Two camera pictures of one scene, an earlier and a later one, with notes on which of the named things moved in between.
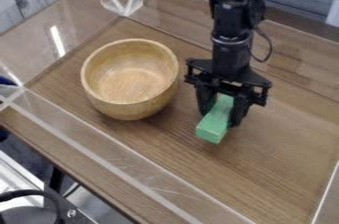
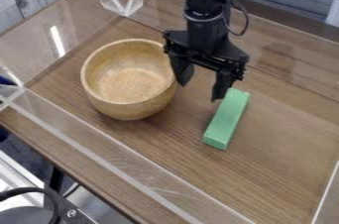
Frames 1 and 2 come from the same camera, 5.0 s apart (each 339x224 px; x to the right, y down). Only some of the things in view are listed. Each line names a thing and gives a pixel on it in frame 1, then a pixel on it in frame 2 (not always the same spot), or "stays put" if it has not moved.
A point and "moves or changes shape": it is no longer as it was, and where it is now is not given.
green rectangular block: [214, 126] moves or changes shape
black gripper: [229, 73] to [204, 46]
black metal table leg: [57, 179] stays put
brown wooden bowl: [130, 76] stays put
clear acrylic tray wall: [91, 86] stays put
